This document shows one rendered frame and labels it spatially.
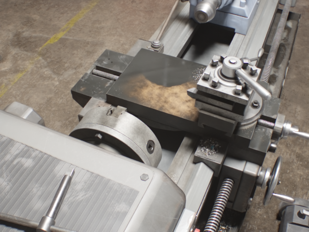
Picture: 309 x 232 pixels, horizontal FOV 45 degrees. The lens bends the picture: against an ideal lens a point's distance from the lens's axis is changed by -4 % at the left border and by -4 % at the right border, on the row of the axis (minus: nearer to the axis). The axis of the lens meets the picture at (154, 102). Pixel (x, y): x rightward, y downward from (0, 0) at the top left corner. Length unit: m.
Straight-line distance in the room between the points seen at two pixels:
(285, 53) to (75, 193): 2.18
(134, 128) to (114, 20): 2.70
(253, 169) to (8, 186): 0.94
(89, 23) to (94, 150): 2.89
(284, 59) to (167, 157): 1.36
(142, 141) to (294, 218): 1.26
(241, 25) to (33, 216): 1.52
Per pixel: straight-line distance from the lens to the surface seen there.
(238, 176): 1.47
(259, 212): 2.30
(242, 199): 1.57
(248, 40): 1.98
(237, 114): 1.24
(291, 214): 2.11
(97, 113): 1.02
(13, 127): 0.85
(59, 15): 3.79
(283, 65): 2.60
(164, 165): 1.51
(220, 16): 1.99
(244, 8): 1.94
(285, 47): 2.77
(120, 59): 1.72
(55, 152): 0.78
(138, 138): 0.98
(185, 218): 0.76
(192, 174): 1.35
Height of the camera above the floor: 1.94
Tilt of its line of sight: 44 degrees down
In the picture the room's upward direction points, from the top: 1 degrees clockwise
